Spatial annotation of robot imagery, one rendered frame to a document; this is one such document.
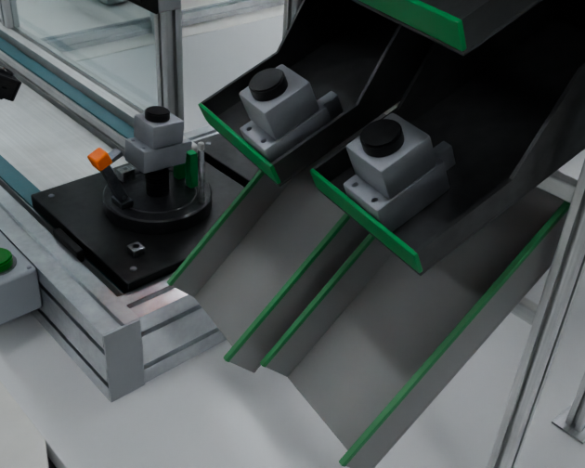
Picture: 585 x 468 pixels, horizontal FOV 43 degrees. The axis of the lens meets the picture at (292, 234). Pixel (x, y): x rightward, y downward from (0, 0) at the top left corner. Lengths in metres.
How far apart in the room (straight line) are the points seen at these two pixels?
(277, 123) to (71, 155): 0.69
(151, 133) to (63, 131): 0.42
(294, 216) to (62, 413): 0.34
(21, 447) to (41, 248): 0.25
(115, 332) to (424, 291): 0.34
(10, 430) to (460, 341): 0.50
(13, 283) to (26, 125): 0.48
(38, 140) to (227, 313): 0.62
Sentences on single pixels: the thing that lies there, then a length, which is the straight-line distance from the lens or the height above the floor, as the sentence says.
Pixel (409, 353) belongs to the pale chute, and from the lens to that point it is 0.66.
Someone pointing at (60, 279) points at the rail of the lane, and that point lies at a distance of 0.89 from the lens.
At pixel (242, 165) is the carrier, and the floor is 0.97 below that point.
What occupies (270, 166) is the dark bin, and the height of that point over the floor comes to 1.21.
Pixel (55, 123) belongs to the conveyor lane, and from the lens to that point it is 1.34.
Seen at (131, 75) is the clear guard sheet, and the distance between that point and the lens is 1.27.
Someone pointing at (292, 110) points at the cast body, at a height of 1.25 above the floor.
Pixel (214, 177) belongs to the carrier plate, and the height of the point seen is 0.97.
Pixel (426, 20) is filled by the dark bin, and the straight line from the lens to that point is 0.46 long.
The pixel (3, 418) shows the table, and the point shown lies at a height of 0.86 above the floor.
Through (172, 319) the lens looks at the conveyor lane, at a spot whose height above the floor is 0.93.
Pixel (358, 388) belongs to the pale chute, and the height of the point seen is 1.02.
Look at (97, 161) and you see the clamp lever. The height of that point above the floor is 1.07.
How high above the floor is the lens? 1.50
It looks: 34 degrees down
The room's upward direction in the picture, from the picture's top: 4 degrees clockwise
